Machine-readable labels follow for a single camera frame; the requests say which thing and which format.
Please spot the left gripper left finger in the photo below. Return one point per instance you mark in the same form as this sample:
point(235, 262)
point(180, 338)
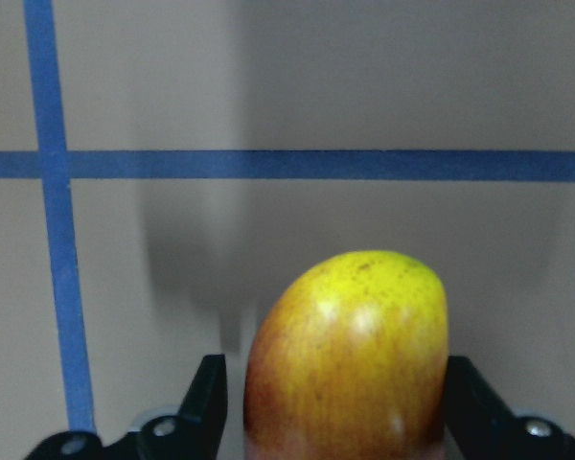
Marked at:
point(193, 431)

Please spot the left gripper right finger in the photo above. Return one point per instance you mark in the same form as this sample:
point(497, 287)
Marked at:
point(484, 427)

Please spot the red yellow mango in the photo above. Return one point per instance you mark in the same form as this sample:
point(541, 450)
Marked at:
point(350, 363)

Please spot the brown paper table cover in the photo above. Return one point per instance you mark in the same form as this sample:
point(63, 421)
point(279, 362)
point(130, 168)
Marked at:
point(168, 167)

